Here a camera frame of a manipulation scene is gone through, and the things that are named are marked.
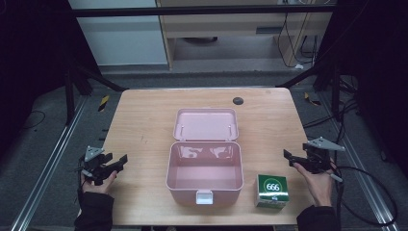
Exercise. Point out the aluminium floor rail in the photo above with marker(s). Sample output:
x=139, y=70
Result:
x=362, y=179
x=48, y=166

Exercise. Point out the black curtain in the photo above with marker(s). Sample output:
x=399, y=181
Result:
x=35, y=64
x=375, y=70

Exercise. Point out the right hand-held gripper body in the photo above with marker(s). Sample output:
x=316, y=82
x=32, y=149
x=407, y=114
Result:
x=317, y=157

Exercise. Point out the pink plastic storage box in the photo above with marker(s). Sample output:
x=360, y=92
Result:
x=205, y=166

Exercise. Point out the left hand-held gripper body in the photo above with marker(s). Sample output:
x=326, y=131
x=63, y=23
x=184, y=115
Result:
x=96, y=166

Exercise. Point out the white cabinet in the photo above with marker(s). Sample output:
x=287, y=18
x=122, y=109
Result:
x=125, y=38

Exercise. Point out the yellow black tape marker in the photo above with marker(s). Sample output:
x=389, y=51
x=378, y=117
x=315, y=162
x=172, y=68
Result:
x=311, y=100
x=103, y=103

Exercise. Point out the round black table grommet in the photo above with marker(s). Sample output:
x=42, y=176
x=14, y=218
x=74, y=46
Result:
x=238, y=101

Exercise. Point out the green cardboard box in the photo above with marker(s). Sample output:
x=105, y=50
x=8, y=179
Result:
x=272, y=192

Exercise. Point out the black metal stand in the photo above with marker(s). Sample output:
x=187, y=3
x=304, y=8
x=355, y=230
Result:
x=324, y=77
x=81, y=80

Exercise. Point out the person's right hand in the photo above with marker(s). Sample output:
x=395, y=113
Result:
x=317, y=186

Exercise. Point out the black horizontal bar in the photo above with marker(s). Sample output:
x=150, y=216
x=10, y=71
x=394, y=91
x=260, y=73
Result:
x=192, y=11

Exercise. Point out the person's left hand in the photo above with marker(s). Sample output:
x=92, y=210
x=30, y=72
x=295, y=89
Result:
x=100, y=186

